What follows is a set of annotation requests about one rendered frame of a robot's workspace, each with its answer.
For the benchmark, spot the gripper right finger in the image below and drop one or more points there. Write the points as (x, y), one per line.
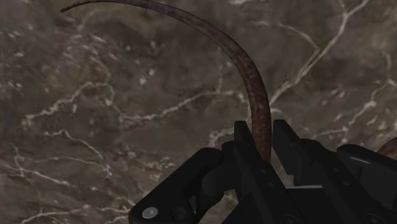
(341, 173)

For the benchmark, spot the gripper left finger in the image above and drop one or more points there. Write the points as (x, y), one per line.
(198, 183)

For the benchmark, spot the rusty brown curved blade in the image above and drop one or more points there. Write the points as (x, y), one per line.
(248, 77)

